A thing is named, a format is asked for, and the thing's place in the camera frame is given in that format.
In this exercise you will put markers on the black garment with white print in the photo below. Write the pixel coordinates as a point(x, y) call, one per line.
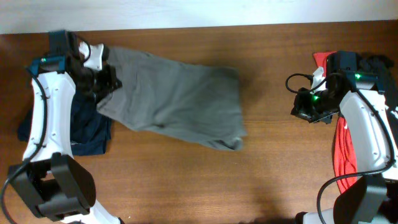
point(381, 65)

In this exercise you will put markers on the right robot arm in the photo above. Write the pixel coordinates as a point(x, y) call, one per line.
point(363, 94)

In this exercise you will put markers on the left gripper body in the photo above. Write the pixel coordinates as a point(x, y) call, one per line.
point(97, 83)

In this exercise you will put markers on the grey shorts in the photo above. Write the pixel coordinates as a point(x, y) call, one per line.
point(193, 103)

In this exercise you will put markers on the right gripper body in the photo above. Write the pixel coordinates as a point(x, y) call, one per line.
point(314, 107)

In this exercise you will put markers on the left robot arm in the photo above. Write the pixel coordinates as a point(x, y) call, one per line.
point(48, 180)

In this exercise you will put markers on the red garment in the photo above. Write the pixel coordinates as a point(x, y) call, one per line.
point(344, 158)

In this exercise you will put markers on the dark navy folded garment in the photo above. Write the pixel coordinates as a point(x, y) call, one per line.
point(89, 130)

